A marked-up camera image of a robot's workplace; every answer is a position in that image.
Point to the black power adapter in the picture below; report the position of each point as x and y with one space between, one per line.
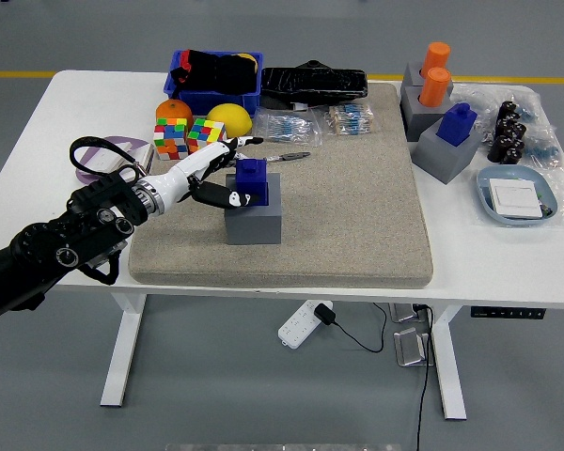
324 315

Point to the orange fruit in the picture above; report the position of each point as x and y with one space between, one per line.
174 110

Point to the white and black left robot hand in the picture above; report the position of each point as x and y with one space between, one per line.
188 171

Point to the black plastic tray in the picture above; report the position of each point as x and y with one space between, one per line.
310 84

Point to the white table leg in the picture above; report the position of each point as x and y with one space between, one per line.
449 366
122 352

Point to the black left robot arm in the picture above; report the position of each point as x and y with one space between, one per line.
51 239

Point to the bag of taped resistors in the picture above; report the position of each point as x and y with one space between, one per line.
350 119

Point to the blue plastic bin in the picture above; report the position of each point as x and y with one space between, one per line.
216 103

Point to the blue square seal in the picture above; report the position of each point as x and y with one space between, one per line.
457 126
256 177

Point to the black table control panel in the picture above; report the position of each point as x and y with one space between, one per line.
507 313

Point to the metal floor socket box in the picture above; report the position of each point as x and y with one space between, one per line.
404 313
410 347

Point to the grey seal holder block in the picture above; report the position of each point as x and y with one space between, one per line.
254 225
420 119
444 162
410 75

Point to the orange cylinder seal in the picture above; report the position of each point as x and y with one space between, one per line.
437 56
434 89

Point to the colourful puzzle cube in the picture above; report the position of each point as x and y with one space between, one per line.
170 140
208 134

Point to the white power strip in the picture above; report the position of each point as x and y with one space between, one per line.
296 329

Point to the bag of blue resistors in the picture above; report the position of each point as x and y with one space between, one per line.
284 128

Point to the clear plastic bag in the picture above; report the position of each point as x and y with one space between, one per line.
545 127

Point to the black cloth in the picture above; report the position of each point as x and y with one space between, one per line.
216 73

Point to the light blue dish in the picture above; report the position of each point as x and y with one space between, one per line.
514 175

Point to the grey-brown mat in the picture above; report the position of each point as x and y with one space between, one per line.
348 211

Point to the yellow round object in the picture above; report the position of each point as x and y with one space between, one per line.
250 59

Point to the purple dish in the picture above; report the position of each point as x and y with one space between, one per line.
82 175

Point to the white switch panel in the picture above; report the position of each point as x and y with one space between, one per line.
517 201
144 155
105 160

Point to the yellow lemon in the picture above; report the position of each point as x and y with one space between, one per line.
230 121

